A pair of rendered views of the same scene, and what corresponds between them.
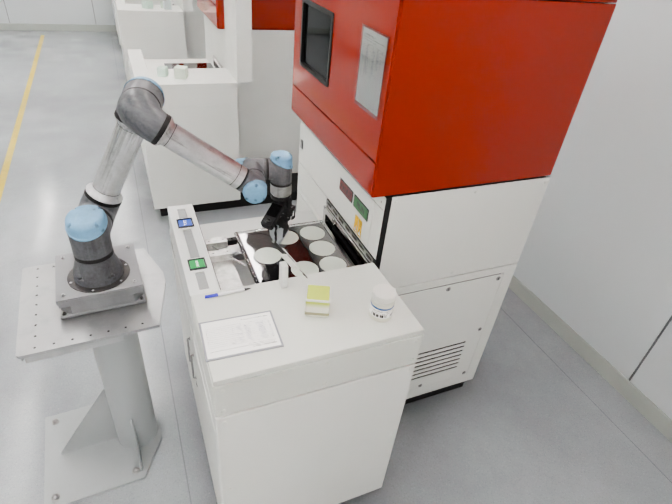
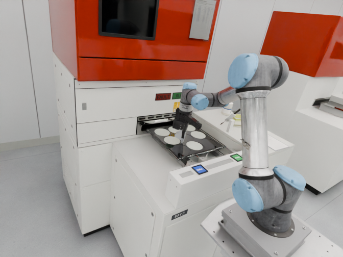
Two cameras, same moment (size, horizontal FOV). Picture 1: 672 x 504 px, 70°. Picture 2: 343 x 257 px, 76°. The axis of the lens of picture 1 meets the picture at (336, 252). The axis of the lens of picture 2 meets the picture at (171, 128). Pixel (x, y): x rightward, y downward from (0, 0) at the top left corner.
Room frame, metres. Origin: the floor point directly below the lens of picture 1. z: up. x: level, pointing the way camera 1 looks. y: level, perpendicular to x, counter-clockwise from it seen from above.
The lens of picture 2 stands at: (1.79, 1.36, 1.56)
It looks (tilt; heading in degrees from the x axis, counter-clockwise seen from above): 26 degrees down; 259
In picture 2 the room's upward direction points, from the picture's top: 9 degrees clockwise
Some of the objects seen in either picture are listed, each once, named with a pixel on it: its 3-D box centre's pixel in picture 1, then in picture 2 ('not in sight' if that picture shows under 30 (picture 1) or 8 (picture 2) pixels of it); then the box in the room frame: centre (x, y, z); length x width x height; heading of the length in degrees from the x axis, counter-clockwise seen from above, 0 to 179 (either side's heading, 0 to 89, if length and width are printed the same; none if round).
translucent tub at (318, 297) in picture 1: (317, 300); (237, 120); (1.08, 0.04, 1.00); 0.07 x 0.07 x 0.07; 3
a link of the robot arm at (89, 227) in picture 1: (89, 231); (283, 186); (1.22, 0.78, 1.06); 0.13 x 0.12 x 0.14; 15
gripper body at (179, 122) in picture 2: (281, 207); (182, 119); (1.51, 0.22, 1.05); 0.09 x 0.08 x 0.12; 158
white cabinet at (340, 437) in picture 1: (272, 364); (190, 201); (1.33, 0.21, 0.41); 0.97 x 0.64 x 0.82; 26
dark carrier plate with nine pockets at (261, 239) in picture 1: (295, 252); (185, 137); (1.45, 0.15, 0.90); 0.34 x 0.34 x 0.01; 26
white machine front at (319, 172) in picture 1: (333, 192); (143, 109); (1.72, 0.03, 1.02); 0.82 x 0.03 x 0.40; 26
